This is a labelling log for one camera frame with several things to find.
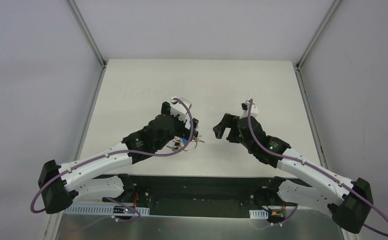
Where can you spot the aluminium frame post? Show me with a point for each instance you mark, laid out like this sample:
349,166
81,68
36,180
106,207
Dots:
319,32
88,36

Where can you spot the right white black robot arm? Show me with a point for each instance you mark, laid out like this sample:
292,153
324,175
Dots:
343,199

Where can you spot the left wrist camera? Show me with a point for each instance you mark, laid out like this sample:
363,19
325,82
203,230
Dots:
179,107

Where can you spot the silver keyring with keys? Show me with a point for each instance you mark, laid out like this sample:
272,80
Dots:
178,142

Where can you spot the left aluminium frame post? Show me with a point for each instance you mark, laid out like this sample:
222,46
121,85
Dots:
88,36

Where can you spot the left white cable duct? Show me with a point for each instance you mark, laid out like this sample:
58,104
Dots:
105,210

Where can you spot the right white cable duct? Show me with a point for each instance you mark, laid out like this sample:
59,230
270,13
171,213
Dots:
258,214

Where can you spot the right aluminium frame post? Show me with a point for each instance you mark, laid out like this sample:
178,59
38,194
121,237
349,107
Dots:
319,32

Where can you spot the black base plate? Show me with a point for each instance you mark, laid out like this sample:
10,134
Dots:
200,196

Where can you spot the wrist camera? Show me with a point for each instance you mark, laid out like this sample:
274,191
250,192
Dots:
179,107
249,109

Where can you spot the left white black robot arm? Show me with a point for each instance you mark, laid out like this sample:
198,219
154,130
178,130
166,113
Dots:
61,185

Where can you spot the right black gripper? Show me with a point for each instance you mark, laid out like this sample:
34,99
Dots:
236,126

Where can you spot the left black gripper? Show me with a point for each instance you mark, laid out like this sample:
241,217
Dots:
187,131

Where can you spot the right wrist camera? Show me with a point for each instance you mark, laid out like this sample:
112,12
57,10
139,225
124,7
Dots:
249,109

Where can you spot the white cable duct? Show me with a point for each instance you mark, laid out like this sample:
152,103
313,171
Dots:
258,214
105,210

